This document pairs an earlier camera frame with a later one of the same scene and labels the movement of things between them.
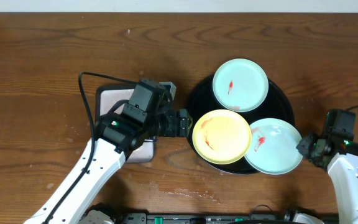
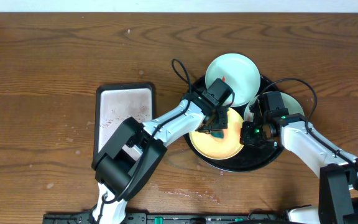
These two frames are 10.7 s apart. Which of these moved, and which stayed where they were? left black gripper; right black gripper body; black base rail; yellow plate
Moved: right black gripper body; left black gripper
Stayed: yellow plate; black base rail
